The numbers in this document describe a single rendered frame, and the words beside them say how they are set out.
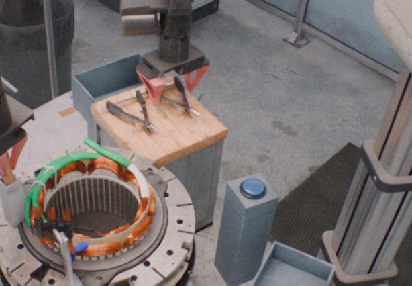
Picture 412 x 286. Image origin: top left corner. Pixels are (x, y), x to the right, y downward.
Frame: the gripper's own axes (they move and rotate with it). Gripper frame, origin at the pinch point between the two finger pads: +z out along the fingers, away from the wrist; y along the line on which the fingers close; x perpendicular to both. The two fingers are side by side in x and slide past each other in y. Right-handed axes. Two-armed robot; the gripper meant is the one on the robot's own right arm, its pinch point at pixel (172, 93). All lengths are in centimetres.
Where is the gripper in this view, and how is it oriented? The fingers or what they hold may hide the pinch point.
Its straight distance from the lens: 118.3
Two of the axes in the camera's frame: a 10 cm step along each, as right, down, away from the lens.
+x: 6.0, 5.7, -5.6
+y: -7.9, 3.8, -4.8
